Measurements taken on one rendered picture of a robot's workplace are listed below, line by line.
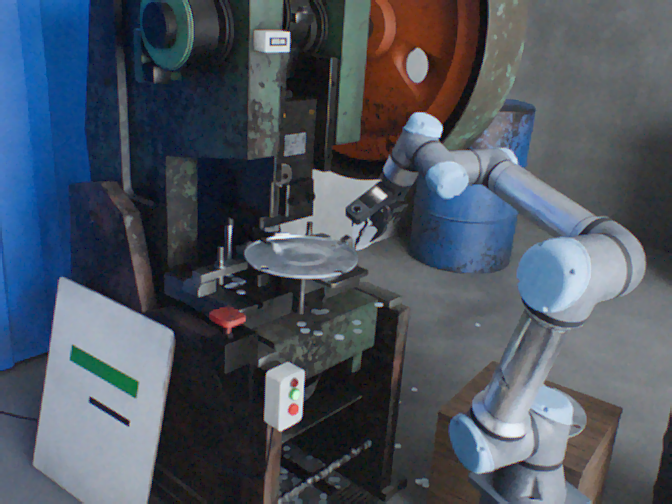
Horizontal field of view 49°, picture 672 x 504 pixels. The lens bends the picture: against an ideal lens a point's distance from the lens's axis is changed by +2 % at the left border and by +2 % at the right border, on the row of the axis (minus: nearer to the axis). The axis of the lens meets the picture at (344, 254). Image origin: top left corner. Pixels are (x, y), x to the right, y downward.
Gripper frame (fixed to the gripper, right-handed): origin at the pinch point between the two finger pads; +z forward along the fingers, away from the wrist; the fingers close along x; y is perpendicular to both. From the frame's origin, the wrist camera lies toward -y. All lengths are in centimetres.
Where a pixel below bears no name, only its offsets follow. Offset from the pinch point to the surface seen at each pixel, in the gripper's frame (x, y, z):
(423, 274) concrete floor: 41, 184, 116
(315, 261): 7.9, 0.4, 12.3
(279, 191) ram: 23.8, -3.0, 1.3
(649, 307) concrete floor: -52, 234, 73
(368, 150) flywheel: 26.7, 35.2, -2.4
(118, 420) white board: 24, -30, 75
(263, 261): 16.5, -8.2, 16.8
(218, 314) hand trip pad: 5.5, -33.6, 13.9
